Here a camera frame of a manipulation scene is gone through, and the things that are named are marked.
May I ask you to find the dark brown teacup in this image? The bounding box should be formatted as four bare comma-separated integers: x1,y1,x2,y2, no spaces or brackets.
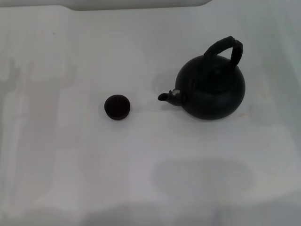
104,94,131,121

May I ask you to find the white tablecloth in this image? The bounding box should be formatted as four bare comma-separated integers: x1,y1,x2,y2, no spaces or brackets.
0,6,301,226

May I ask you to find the black round teapot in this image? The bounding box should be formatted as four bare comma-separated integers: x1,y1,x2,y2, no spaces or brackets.
158,35,246,121

